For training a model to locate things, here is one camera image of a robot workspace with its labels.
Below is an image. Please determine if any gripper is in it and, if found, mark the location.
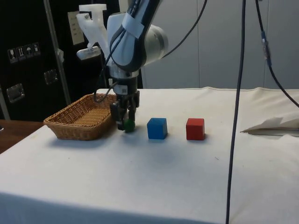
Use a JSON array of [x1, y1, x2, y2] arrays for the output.
[[110, 77, 141, 131]]

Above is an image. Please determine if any green ball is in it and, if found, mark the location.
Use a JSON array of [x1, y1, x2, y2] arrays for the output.
[[123, 119, 136, 134]]

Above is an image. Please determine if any blue cube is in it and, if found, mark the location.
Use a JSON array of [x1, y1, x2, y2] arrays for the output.
[[146, 117, 169, 140]]

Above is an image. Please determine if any wicker basket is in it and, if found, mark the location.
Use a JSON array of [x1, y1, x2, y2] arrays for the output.
[[43, 93, 118, 141]]

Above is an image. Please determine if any pale locker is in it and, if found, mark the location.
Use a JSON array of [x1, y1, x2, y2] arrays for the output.
[[263, 0, 299, 90], [141, 0, 200, 90], [199, 0, 265, 90]]

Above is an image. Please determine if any red cube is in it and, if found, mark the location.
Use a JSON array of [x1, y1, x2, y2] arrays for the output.
[[185, 118, 206, 141]]

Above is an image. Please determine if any black cabinet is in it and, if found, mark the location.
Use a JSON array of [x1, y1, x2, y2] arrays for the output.
[[0, 0, 143, 122]]

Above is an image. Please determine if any black cable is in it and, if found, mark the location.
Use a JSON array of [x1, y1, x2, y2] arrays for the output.
[[162, 0, 208, 59], [225, 0, 246, 224], [255, 0, 299, 107], [93, 28, 131, 104]]

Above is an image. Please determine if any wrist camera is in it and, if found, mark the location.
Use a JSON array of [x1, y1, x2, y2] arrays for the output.
[[76, 45, 102, 61]]

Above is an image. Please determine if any white plastic bracket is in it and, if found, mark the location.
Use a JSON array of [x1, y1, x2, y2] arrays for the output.
[[76, 4, 108, 58]]

